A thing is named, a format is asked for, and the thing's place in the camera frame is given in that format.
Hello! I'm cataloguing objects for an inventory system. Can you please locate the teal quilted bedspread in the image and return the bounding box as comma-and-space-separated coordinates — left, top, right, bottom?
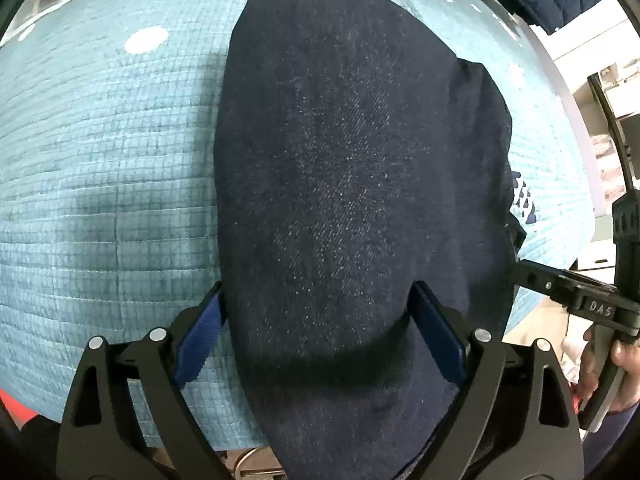
1, 0, 594, 420

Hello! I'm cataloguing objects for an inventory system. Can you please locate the dark denim jacket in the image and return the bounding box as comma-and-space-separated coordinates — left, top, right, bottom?
214, 0, 515, 479

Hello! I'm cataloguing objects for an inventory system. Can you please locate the person right hand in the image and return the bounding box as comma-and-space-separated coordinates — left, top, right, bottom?
573, 325, 639, 414

